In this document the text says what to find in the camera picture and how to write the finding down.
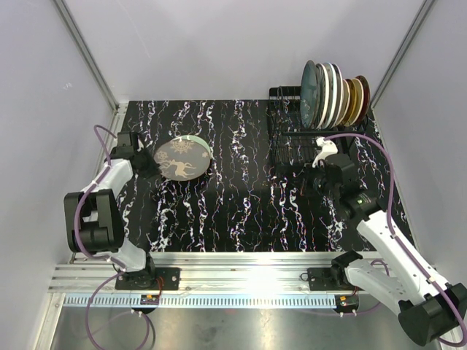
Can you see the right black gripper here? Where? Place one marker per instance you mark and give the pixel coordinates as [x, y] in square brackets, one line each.
[320, 166]

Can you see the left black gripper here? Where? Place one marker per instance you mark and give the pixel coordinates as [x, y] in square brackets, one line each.
[154, 168]

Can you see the stack of plates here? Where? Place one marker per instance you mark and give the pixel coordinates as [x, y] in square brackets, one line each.
[179, 166]

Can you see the amber patterned glass plate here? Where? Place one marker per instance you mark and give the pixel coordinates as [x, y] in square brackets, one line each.
[353, 105]

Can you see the cream plate with black sprig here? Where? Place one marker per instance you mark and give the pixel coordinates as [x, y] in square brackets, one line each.
[360, 98]

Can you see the blue glazed plate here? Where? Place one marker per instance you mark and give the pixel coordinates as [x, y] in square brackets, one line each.
[309, 95]

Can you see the black white striped plate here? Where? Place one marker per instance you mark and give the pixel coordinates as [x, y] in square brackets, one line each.
[325, 98]

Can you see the red floral plate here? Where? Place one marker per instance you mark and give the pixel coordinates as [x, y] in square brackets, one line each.
[366, 97]

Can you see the dark green rimmed plate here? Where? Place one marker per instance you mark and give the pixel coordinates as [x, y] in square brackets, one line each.
[339, 93]

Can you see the white watermelon pattern plate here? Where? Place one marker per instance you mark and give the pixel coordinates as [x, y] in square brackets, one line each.
[334, 94]

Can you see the mint green flower plate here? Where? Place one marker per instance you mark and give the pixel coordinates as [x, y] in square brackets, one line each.
[189, 140]

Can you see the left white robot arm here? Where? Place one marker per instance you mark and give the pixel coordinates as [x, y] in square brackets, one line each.
[94, 225]

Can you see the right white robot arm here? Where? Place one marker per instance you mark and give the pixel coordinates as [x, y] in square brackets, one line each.
[426, 304]

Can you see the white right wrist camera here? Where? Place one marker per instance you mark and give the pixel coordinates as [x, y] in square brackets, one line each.
[327, 148]

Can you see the black wire dish rack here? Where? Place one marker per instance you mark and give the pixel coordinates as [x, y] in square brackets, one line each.
[291, 145]

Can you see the white slotted cable duct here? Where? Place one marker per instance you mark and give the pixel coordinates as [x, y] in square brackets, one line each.
[132, 300]

